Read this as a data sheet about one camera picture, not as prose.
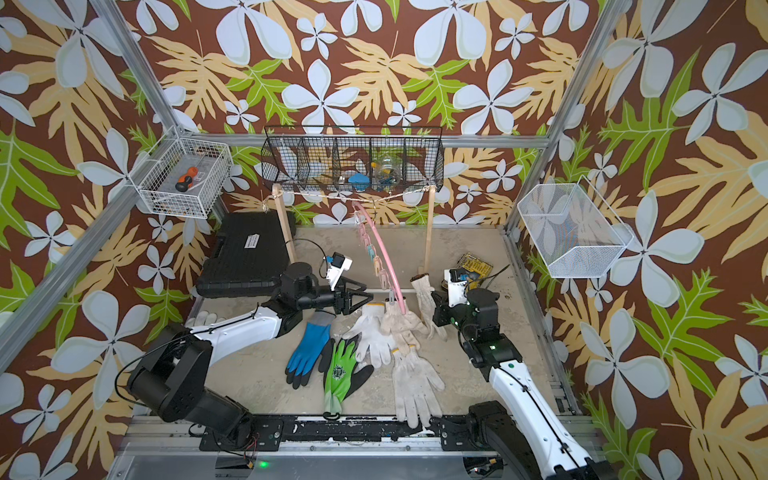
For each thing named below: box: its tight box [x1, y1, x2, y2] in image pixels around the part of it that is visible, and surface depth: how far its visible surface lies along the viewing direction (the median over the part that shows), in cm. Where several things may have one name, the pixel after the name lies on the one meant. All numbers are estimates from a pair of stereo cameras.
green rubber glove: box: [318, 335, 374, 414], surface depth 85 cm
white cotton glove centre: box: [343, 303, 392, 368], surface depth 92 cm
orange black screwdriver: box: [175, 166, 199, 192], surface depth 82 cm
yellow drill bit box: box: [457, 252, 494, 279], surface depth 107 cm
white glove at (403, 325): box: [382, 273, 448, 356], surface depth 87 cm
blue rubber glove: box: [285, 310, 337, 389], surface depth 86 cm
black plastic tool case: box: [196, 211, 290, 298], surface depth 104 cm
